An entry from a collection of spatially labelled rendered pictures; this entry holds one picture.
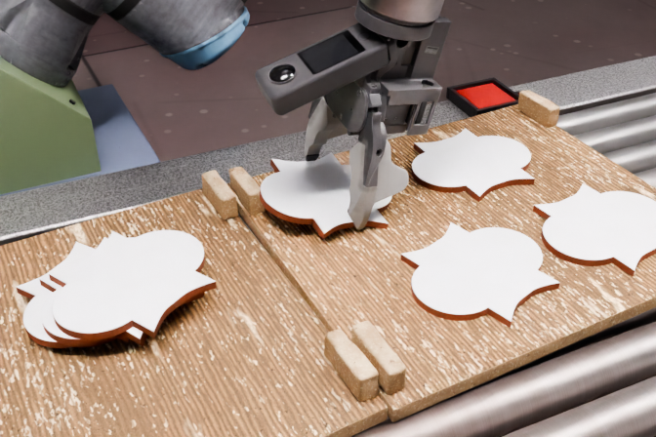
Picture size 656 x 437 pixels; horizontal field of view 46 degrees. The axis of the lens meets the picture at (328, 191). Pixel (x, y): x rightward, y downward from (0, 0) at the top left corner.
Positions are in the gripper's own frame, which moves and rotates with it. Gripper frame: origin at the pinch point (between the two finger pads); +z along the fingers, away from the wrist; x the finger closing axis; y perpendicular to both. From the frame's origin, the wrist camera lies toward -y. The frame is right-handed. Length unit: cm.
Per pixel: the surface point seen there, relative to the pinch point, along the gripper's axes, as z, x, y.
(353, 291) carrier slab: 1.2, -12.9, -3.7
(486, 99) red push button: -1.3, 13.1, 30.7
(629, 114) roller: -3.7, 3.4, 46.8
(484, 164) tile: -2.5, -1.7, 18.6
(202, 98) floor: 108, 195, 71
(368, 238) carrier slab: 1.0, -6.7, 1.3
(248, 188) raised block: 1.0, 3.2, -7.4
